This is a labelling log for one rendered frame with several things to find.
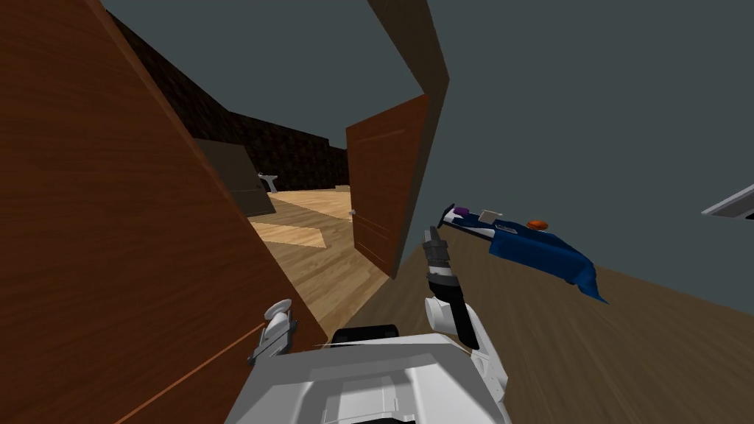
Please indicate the bed with blue blanket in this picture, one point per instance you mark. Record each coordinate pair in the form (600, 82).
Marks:
(536, 247)

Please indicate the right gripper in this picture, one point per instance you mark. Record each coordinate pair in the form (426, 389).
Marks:
(436, 252)

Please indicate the white pedestal stand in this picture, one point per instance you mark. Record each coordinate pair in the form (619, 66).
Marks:
(270, 181)

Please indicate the dark brown cabinet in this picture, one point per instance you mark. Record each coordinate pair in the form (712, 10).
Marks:
(238, 176)

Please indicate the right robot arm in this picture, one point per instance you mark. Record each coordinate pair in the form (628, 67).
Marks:
(456, 312)

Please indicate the large brown wooden door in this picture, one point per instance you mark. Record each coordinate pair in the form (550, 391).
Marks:
(106, 235)

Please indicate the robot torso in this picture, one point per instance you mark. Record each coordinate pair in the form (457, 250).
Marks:
(365, 383)

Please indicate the brown panelled door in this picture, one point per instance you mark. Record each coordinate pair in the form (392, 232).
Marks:
(383, 182)

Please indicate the white flat panel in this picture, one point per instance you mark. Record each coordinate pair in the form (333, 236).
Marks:
(733, 206)

